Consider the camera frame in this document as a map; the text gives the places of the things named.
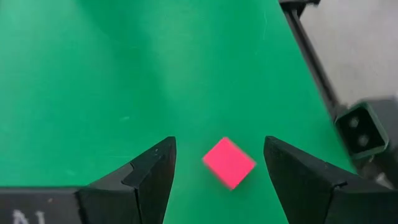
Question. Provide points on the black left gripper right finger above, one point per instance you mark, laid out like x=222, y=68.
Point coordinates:
x=326, y=202

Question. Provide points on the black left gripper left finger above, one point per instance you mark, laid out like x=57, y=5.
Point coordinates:
x=109, y=202

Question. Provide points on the pink half-round block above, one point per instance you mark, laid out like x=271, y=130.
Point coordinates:
x=228, y=163

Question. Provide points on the black table camera box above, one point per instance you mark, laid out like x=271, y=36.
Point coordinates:
x=360, y=130

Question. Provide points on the black table frame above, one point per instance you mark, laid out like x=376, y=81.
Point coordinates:
x=311, y=59

